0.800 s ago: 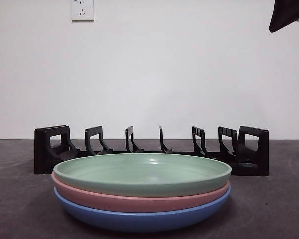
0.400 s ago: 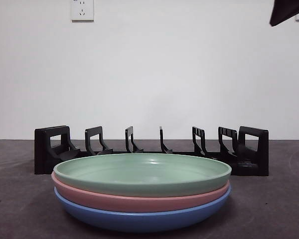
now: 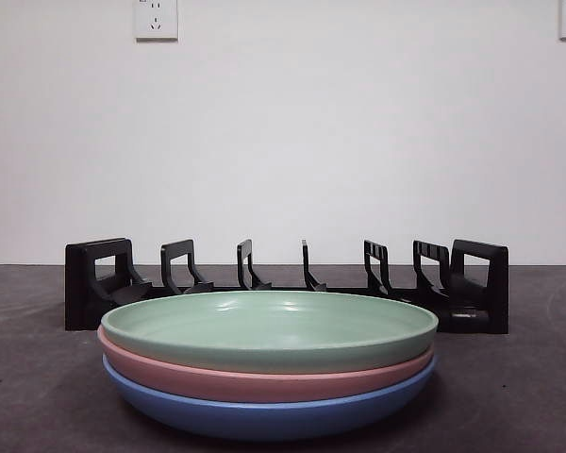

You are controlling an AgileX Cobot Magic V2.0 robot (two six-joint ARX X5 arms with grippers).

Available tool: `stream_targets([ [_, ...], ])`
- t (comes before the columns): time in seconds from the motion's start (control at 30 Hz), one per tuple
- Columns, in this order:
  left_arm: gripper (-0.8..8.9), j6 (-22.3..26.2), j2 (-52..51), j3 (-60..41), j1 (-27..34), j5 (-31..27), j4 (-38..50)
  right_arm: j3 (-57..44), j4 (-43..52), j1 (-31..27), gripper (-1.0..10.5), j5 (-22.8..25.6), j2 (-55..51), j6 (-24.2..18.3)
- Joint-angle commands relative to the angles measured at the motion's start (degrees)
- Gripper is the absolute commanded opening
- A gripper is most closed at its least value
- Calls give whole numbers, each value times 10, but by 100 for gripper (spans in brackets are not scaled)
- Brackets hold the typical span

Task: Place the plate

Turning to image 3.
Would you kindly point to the green round plate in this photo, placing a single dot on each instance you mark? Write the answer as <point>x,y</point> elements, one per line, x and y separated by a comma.
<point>264,349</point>

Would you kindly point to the pink round plate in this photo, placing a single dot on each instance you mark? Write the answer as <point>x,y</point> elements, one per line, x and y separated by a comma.
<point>217,384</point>

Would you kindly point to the blue round plate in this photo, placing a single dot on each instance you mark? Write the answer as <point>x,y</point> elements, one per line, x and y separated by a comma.
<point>264,420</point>

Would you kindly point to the black plastic plate rack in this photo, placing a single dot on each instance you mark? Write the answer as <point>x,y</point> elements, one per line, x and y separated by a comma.
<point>495,292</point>

